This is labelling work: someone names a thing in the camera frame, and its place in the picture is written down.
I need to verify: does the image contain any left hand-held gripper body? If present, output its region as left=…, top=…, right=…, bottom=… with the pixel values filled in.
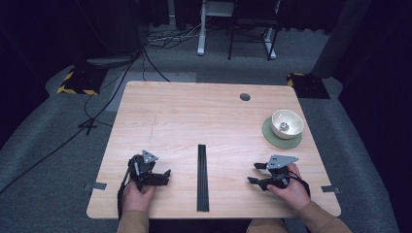
left=128, top=150, right=159, bottom=190

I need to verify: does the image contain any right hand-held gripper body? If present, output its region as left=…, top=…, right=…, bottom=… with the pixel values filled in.
left=263, top=154, right=299, bottom=191

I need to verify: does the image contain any cream ceramic bowl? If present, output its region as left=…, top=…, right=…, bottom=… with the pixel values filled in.
left=271, top=109, right=305, bottom=140

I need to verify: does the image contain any black chopstick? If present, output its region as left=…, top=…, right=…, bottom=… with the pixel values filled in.
left=199, top=144, right=205, bottom=213
left=203, top=144, right=210, bottom=213
left=201, top=144, right=208, bottom=213
left=196, top=144, right=202, bottom=213

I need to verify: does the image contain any person's left hand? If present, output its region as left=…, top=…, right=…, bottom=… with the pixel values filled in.
left=121, top=181, right=157, bottom=213

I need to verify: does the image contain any person's right hand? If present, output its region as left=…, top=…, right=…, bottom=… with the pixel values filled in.
left=267, top=163, right=313, bottom=212

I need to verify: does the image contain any round green coaster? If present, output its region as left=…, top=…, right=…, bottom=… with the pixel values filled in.
left=261, top=116, right=303, bottom=150

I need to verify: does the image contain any person's lap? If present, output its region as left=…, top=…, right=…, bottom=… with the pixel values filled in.
left=246, top=217, right=290, bottom=233

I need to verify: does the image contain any grey tape strip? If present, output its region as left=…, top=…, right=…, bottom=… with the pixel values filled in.
left=321, top=184, right=341, bottom=194
left=85, top=182, right=108, bottom=191

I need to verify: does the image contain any black yellow striped base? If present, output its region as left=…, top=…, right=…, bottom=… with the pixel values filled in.
left=286, top=72, right=330, bottom=100
left=56, top=66, right=110, bottom=96

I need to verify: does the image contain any white desk leg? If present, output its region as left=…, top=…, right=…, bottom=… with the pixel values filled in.
left=196, top=0, right=208, bottom=56
left=263, top=27, right=277, bottom=61

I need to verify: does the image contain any grey curtain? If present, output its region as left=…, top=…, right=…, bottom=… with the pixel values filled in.
left=310, top=0, right=372, bottom=80

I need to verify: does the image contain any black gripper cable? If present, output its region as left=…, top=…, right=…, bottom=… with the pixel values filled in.
left=287, top=170, right=311, bottom=198

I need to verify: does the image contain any black gripper strap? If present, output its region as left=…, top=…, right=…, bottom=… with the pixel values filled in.
left=117, top=161, right=132, bottom=221

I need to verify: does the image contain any long black floor cable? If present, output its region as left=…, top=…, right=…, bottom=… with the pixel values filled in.
left=0, top=52, right=142, bottom=196

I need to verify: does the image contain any bundle of floor cables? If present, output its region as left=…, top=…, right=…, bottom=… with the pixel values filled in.
left=144, top=22, right=203, bottom=50

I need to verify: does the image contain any black metal chair frame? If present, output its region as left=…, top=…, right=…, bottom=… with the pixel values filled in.
left=227, top=14, right=280, bottom=62

